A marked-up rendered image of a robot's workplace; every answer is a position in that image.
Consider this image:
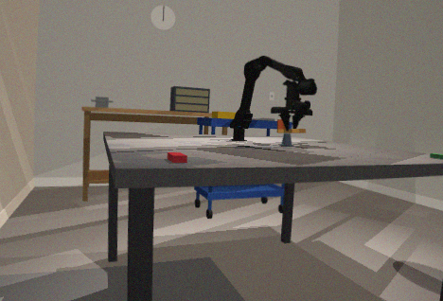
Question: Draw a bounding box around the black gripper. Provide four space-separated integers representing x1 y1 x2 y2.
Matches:
271 95 312 131

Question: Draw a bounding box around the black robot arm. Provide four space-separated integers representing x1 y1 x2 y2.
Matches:
230 56 317 141

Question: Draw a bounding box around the red rectangular block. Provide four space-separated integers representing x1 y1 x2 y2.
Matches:
167 152 187 163

